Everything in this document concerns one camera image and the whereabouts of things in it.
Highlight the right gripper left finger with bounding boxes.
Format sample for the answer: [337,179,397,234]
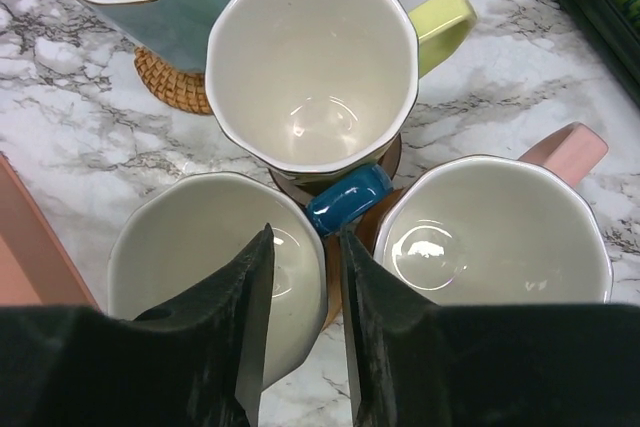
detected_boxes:
[1,226,275,426]

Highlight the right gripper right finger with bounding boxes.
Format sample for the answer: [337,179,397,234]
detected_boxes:
[340,231,639,426]

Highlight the cream cup navy handle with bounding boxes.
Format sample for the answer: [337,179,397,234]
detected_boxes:
[106,163,393,390]

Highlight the light wood coaster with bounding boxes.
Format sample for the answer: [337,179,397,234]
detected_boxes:
[322,234,342,330]
[355,188,404,254]

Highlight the cream cup olive body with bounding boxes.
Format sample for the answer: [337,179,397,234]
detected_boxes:
[205,0,477,183]

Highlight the pink plastic tray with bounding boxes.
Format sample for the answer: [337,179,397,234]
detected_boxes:
[1,157,98,308]

